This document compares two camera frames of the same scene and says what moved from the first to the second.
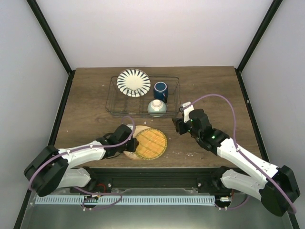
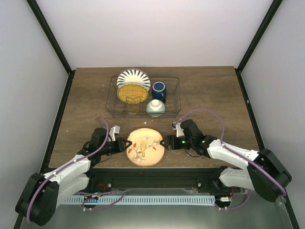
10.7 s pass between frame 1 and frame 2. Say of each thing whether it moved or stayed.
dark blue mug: stayed
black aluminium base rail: stayed
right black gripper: moved
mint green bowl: stayed
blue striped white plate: stayed
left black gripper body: moved
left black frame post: stayed
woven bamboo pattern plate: moved
